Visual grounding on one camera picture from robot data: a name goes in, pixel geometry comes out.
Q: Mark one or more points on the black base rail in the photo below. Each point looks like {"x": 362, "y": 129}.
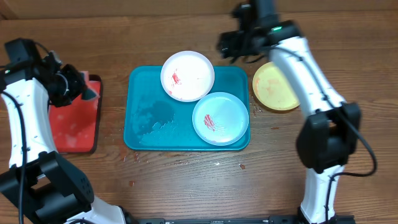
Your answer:
{"x": 217, "y": 221}

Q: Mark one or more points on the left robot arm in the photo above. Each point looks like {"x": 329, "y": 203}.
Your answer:
{"x": 44, "y": 186}

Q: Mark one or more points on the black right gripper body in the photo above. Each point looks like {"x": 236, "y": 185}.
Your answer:
{"x": 242, "y": 49}

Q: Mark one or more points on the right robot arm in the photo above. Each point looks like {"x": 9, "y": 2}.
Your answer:
{"x": 328, "y": 136}

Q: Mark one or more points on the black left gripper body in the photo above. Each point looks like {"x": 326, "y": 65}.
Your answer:
{"x": 66, "y": 85}

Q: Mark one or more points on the light blue plate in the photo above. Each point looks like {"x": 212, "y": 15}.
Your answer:
{"x": 220, "y": 119}

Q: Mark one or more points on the white plate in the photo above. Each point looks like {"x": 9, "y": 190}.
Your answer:
{"x": 187, "y": 76}

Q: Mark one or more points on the teal plastic tray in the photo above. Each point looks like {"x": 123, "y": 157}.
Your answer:
{"x": 156, "y": 122}

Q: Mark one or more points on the yellow plate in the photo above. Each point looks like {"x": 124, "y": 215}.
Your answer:
{"x": 272, "y": 89}

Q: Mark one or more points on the red and black tray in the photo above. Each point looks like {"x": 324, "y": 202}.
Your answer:
{"x": 75, "y": 128}

